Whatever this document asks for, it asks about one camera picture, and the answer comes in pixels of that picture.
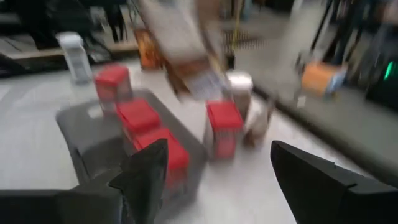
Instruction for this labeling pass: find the wooden table board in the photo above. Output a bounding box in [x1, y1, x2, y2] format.
[0, 42, 139, 62]

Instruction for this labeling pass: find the white-lidded bagel seasoning jar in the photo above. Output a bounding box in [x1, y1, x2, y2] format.
[225, 70, 274, 147]
[55, 30, 93, 85]

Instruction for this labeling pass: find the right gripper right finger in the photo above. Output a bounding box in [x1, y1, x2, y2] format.
[269, 139, 398, 224]

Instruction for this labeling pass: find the orange taco seasoning packet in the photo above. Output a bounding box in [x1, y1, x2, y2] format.
[133, 27, 162, 71]
[133, 0, 231, 102]

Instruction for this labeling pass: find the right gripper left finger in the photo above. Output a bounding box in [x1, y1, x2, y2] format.
[0, 138, 170, 224]

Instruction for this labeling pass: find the orange box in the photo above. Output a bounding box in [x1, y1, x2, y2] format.
[300, 62, 348, 97]

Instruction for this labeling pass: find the dark grey plastic bin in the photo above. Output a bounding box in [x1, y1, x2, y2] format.
[55, 88, 208, 218]

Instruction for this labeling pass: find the black device green light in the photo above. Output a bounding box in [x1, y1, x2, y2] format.
[365, 55, 398, 111]

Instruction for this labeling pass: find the red-lidded smoked paprika tin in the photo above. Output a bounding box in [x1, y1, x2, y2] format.
[116, 98, 162, 141]
[133, 129, 190, 200]
[94, 64, 133, 113]
[203, 100, 245, 161]

